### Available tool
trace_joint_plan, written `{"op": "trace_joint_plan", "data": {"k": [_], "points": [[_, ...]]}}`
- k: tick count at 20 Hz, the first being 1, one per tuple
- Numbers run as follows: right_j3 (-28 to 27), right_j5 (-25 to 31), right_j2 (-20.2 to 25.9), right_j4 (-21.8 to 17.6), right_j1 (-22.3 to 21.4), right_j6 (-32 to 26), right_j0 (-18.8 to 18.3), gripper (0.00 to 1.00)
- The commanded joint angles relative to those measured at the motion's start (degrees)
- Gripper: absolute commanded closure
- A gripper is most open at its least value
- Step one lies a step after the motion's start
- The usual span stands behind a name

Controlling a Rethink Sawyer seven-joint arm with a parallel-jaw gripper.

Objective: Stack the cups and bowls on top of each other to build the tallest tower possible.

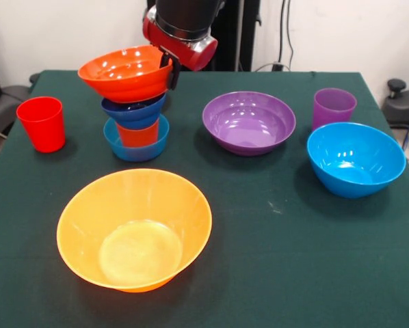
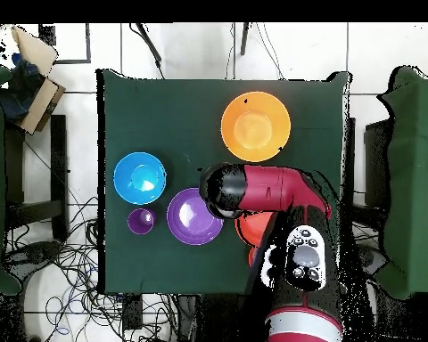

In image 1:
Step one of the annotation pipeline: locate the dark green table cloth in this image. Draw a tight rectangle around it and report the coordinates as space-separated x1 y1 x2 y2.
0 70 409 328

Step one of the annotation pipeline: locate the large yellow bowl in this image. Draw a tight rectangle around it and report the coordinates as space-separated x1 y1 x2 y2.
56 168 213 294

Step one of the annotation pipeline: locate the purple bowl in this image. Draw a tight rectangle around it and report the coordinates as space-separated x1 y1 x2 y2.
202 91 297 157

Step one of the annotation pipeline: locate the red cup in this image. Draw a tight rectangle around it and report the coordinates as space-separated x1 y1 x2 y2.
16 96 67 154

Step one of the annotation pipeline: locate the wide orange bowl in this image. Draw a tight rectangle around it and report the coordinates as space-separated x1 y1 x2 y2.
77 45 174 104

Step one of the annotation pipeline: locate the purple cup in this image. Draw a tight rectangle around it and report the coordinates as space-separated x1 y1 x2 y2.
312 87 358 133

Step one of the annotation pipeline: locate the orange cup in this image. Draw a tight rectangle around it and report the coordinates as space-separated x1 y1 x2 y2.
115 119 160 148

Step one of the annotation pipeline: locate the large light blue bowl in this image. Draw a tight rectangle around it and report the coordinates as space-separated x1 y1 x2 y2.
306 122 407 200

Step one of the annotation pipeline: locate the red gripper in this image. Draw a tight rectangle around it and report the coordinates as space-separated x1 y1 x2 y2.
142 6 219 91

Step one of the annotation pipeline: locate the black wall cable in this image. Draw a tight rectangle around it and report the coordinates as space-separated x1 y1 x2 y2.
278 0 286 66
285 0 295 72

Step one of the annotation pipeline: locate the small light blue bowl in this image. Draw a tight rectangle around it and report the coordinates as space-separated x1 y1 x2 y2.
103 114 170 163

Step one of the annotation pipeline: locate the black office chair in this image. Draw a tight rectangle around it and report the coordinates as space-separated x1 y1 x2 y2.
0 42 33 137

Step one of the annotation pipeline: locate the small dark blue bowl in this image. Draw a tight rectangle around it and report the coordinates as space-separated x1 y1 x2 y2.
101 92 167 130

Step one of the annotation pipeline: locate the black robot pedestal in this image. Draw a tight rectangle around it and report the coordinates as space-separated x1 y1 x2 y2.
142 0 260 72

